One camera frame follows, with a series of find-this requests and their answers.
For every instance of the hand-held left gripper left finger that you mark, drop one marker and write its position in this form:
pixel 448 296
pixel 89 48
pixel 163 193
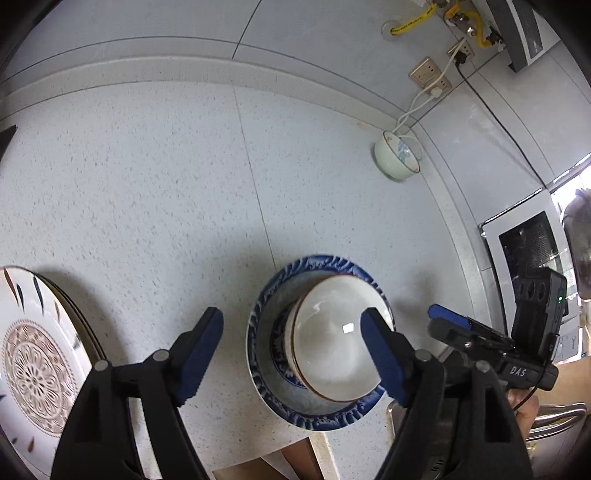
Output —
pixel 201 360

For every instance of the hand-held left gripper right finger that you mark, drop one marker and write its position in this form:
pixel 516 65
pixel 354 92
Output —
pixel 385 360

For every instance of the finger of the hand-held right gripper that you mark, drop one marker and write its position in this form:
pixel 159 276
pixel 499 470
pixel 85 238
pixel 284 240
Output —
pixel 471 341
pixel 450 316

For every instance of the plain white bowl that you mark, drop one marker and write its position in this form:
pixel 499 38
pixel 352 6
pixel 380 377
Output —
pixel 332 341

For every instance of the mandala pattern striped plate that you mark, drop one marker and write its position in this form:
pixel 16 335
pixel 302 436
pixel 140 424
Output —
pixel 37 369

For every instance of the person's right hand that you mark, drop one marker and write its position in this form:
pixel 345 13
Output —
pixel 526 413

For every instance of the white microwave oven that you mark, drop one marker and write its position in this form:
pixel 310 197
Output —
pixel 531 244

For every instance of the steel pot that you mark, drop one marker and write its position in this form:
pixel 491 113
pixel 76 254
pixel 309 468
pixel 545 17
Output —
pixel 579 240

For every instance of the steel faucet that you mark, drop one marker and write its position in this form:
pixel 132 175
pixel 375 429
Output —
pixel 558 417

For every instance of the white bowl with blue print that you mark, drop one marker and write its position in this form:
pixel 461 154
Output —
pixel 390 161

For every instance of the metal pipe valve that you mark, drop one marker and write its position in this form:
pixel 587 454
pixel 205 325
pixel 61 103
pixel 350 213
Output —
pixel 471 31

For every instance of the white water heater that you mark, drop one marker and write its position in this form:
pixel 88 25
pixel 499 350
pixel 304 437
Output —
pixel 521 27

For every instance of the black gas stove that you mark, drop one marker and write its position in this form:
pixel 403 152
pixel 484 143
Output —
pixel 5 141

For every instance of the beige double wall socket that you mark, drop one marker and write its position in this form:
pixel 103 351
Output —
pixel 427 74

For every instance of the white wall socket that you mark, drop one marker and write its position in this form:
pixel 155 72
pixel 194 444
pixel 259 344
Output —
pixel 461 48

